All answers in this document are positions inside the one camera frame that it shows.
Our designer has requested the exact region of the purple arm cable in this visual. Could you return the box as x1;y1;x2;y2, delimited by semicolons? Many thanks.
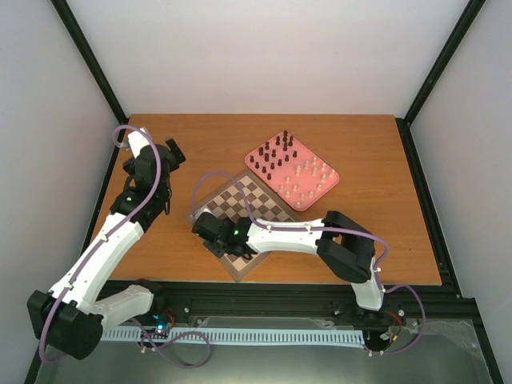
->
190;170;427;357
38;124;163;364

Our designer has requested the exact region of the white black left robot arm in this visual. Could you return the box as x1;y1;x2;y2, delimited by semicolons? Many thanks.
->
27;126;186;363

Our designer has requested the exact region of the black frame post left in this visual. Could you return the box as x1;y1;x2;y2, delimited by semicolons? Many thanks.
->
50;0;130;126

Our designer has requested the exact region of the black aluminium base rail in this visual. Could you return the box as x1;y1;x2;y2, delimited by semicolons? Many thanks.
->
159;282;482;330

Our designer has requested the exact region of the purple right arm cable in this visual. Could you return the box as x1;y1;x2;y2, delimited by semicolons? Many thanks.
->
190;170;427;357

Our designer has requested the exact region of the black frame post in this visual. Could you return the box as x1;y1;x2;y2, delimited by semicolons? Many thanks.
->
402;0;488;125
50;0;130;126

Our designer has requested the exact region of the wooden chessboard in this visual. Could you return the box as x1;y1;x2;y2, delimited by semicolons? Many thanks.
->
183;169;307;283

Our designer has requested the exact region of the light blue cable duct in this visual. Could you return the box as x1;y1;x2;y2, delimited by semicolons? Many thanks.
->
99;326;366;347

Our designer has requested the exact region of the black frame post right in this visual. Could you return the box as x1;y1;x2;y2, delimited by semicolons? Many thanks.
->
402;0;488;125

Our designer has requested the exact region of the pink plastic tray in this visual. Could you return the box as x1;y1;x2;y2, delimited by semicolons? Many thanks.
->
245;131;340;211

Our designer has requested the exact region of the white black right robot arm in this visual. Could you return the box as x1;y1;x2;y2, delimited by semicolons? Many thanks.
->
192;208;389;311

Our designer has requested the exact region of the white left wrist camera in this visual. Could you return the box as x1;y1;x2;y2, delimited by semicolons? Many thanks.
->
127;127;150;158

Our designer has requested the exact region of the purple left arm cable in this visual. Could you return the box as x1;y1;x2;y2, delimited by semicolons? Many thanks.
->
38;124;163;364

